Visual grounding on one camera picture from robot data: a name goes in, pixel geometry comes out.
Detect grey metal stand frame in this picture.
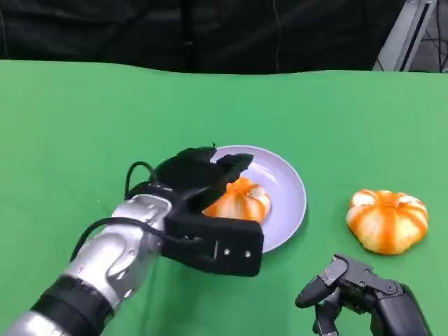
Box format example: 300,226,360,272
372,0,448,74

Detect black backdrop curtain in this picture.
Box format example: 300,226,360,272
0,0,407,75

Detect black long arm cable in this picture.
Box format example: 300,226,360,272
69,216,206,263

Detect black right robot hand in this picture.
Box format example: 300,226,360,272
294,253,434,336

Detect black background cables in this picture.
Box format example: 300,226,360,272
421,20,448,73

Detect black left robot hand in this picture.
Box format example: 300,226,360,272
153,146,255,216

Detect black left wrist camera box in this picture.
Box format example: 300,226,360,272
162,209,265,279

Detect orange white toy bread roll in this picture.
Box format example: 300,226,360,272
346,189,430,256
202,176,272,224

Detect lilac plate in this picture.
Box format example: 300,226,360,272
205,144,308,254

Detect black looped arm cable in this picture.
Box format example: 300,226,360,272
123,160,159,201

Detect green table cloth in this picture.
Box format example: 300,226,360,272
0,59,448,336

